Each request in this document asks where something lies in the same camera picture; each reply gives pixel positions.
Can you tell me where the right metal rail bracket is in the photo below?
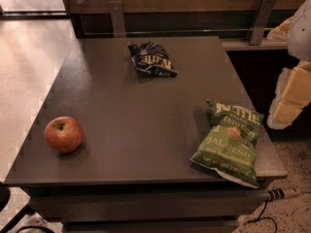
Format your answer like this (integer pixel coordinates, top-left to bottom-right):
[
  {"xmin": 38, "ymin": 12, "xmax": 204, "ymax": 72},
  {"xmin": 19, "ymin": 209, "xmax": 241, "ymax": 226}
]
[{"xmin": 249, "ymin": 0, "xmax": 276, "ymax": 46}]

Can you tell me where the green jalapeno chip bag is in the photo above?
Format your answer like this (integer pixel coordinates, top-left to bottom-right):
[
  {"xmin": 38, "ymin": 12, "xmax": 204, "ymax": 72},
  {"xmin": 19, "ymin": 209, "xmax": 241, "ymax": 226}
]
[{"xmin": 190, "ymin": 100, "xmax": 264, "ymax": 188}]

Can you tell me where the striped plug with black cable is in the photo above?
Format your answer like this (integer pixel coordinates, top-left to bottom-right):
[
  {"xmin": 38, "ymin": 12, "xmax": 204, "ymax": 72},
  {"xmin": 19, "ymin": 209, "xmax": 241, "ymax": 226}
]
[{"xmin": 247, "ymin": 187, "xmax": 302, "ymax": 233}]

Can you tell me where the red apple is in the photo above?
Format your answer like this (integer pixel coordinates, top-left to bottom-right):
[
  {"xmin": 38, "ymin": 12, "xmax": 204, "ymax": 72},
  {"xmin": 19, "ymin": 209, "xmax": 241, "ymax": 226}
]
[{"xmin": 44, "ymin": 116, "xmax": 84, "ymax": 153}]

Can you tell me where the black chair base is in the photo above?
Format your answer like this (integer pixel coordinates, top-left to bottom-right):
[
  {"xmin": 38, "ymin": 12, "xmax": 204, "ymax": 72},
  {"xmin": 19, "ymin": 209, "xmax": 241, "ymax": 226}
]
[{"xmin": 0, "ymin": 182, "xmax": 55, "ymax": 233}]

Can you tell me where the metal rail bracket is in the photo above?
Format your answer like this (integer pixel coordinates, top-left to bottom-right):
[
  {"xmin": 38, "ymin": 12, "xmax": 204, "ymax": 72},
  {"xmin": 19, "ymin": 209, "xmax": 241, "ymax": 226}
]
[
  {"xmin": 249, "ymin": 0, "xmax": 276, "ymax": 46},
  {"xmin": 109, "ymin": 0, "xmax": 126, "ymax": 38}
]

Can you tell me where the horizontal metal rail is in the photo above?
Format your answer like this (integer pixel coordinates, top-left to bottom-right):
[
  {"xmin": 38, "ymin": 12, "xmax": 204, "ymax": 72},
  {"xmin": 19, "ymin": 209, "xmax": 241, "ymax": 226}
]
[{"xmin": 85, "ymin": 27, "xmax": 273, "ymax": 37}]

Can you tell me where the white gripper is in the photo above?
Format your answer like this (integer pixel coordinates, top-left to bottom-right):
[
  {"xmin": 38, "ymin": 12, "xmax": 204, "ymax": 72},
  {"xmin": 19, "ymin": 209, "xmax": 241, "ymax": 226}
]
[{"xmin": 267, "ymin": 0, "xmax": 311, "ymax": 130}]

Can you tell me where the blue chip bag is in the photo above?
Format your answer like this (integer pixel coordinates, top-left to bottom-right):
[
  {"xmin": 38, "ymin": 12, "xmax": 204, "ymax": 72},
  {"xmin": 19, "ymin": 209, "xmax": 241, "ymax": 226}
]
[{"xmin": 127, "ymin": 42, "xmax": 178, "ymax": 78}]

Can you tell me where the left metal rail bracket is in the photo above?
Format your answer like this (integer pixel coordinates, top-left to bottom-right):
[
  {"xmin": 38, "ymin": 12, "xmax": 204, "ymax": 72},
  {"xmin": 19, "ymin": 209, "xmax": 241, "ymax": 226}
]
[{"xmin": 109, "ymin": 0, "xmax": 126, "ymax": 38}]

